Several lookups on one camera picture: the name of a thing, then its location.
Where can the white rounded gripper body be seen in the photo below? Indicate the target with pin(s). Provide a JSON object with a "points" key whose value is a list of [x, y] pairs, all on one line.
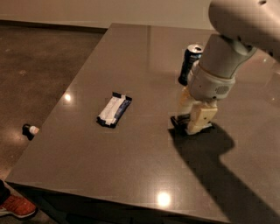
{"points": [[207, 84]]}

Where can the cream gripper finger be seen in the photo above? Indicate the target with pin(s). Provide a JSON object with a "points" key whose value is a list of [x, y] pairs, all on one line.
{"points": [[185, 102], [201, 114]]}

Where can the black chocolate rxbar wrapper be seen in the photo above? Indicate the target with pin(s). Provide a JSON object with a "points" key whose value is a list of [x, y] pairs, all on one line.
{"points": [[180, 125]]}

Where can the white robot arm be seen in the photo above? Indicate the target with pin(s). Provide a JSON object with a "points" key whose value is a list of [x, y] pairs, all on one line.
{"points": [[243, 26]]}

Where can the blue white rxbar blueberry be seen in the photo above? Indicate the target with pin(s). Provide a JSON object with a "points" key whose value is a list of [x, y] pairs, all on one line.
{"points": [[114, 110]]}

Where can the dark blue soda can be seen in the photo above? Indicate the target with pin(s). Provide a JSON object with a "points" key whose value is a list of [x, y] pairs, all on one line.
{"points": [[192, 53]]}

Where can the small black white bottle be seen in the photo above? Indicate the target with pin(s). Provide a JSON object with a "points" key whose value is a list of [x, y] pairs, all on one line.
{"points": [[30, 131]]}

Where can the red sneaker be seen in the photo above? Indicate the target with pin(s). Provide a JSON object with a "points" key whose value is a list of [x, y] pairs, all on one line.
{"points": [[18, 207]]}

